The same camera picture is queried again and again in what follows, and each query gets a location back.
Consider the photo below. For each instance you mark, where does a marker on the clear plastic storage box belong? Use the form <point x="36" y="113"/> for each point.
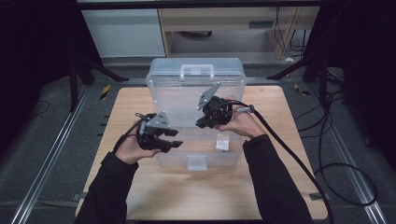
<point x="193" y="93"/>

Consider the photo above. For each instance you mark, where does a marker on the yellow black tape piece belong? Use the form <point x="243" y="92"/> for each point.
<point x="301" y="90"/>
<point x="105" y="91"/>

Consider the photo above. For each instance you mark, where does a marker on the black metal stand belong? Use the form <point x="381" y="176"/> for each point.
<point x="322" y="77"/>
<point x="74" y="84"/>

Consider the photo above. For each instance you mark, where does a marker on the white cabinet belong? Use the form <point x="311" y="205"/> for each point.
<point x="124" y="32"/>

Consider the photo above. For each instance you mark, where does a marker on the aluminium floor rail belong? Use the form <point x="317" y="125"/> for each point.
<point x="348" y="161"/>
<point x="49" y="158"/>

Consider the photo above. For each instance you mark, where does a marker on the light wooden desk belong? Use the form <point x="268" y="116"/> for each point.
<point x="224" y="18"/>

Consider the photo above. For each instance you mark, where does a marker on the small white floor object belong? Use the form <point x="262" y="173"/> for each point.
<point x="289" y="59"/>

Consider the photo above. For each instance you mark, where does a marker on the grey tape strip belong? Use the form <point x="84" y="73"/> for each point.
<point x="79" y="196"/>
<point x="319" y="196"/>

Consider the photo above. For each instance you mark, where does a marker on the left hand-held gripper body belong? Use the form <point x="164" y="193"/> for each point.
<point x="154" y="124"/>

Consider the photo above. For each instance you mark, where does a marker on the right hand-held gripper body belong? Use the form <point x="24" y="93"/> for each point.
<point x="218" y="110"/>

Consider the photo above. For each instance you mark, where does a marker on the person's left hand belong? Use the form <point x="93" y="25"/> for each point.
<point x="134" y="154"/>

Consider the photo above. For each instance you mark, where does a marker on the dark curtain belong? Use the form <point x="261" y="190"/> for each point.
<point x="370" y="77"/>
<point x="28" y="62"/>

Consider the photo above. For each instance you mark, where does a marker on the small white yellow carton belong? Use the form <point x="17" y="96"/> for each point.
<point x="222" y="143"/>

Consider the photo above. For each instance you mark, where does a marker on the person's right hand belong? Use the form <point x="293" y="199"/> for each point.
<point x="244" y="123"/>

